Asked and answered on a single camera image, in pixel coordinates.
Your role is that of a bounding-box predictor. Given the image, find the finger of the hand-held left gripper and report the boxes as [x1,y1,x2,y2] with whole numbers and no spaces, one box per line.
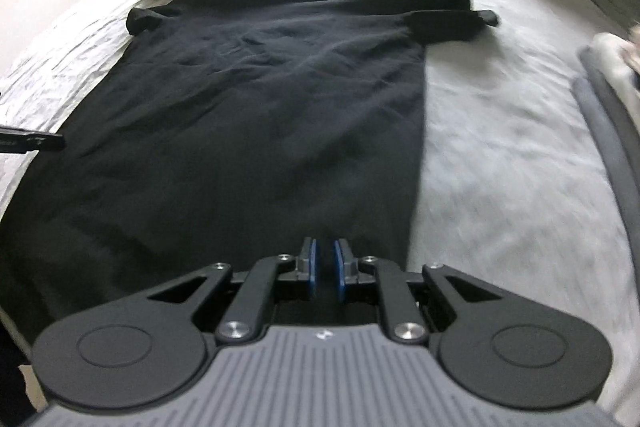
[30,134,65,152]

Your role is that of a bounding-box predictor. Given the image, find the black t-shirt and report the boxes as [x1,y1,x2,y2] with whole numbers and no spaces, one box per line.
[0,0,501,338]

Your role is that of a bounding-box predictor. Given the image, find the white folded garment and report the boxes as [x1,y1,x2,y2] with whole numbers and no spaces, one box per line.
[592,32,640,102]

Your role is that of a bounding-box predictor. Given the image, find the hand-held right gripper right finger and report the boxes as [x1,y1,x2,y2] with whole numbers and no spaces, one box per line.
[334,238,506,344]

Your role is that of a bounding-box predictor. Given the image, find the grey folded cloth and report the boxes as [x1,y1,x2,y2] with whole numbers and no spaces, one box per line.
[572,77,640,228]
[577,44,640,168]

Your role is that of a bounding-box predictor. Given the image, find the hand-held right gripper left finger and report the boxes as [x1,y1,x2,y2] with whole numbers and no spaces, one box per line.
[148,237,319,344]

